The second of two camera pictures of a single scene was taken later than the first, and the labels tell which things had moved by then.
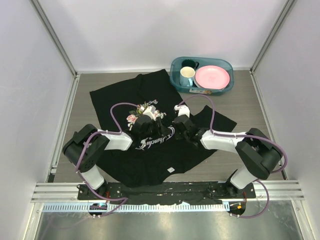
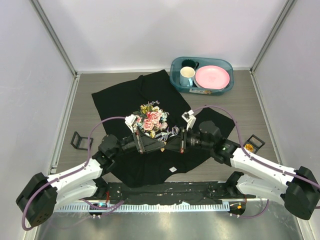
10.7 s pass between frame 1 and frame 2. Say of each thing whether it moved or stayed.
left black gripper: moved
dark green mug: stayed
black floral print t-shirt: stayed
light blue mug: stayed
